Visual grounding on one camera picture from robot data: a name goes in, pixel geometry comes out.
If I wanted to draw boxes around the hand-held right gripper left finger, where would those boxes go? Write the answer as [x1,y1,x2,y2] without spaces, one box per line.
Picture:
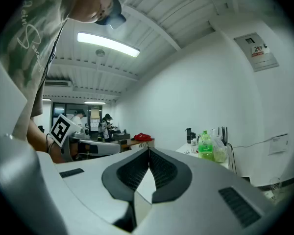
[38,147,150,233]

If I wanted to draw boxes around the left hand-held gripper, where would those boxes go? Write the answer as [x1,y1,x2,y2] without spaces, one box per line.
[49,113,122,163]

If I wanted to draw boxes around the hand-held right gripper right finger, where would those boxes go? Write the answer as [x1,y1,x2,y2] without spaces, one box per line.
[149,147,286,235]

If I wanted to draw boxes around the person's left forearm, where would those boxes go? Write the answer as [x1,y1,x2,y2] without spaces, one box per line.
[26,118,66,164]

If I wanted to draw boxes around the wooden table black legs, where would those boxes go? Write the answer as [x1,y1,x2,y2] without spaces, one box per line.
[117,138,155,153]

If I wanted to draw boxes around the green drink bottle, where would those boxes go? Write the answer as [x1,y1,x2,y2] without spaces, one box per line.
[197,130,215,162]

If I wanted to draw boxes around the red bag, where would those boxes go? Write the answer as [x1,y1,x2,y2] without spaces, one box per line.
[133,132,153,142]

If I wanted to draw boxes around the black router with antennas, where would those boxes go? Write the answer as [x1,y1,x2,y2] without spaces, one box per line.
[218,126,229,147]

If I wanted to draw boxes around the white air conditioner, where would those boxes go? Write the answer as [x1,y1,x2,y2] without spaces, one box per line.
[44,80,72,88]

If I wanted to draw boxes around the long ceiling light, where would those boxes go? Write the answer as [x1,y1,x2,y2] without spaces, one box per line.
[77,31,141,58]

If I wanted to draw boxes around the person's beige printed shirt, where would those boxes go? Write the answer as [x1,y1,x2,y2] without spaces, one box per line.
[0,0,78,141]

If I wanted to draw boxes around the dark cap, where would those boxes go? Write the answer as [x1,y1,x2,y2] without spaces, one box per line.
[94,0,127,31]

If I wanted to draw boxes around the grey electric panel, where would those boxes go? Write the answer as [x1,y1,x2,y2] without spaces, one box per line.
[233,32,280,73]

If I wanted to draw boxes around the person's head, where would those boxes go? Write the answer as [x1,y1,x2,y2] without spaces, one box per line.
[68,0,114,24]

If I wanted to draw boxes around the white wall notice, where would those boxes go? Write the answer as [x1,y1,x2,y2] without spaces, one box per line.
[268,133,290,156]

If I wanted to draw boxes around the black headset cable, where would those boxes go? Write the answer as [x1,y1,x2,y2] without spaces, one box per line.
[38,18,67,102]

